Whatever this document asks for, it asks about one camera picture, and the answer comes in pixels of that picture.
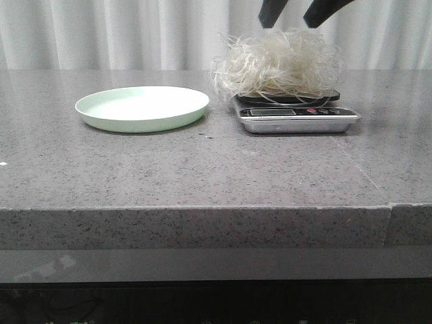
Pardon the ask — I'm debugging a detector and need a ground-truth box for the white vermicelli noodle bundle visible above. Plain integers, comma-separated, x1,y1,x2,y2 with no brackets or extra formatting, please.
210,28,344,103

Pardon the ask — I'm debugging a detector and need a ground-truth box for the pale green round plate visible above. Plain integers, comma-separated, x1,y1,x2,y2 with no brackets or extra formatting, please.
75,86,209,133

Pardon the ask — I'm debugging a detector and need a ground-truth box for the silver black digital kitchen scale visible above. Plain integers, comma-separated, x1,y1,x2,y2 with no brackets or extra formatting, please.
234,90,360,134

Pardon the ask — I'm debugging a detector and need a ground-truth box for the white pleated curtain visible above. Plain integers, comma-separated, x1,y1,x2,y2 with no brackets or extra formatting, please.
1,1,431,70

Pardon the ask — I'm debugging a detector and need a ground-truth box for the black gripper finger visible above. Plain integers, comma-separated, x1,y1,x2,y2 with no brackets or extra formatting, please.
303,0,353,28
258,0,288,28

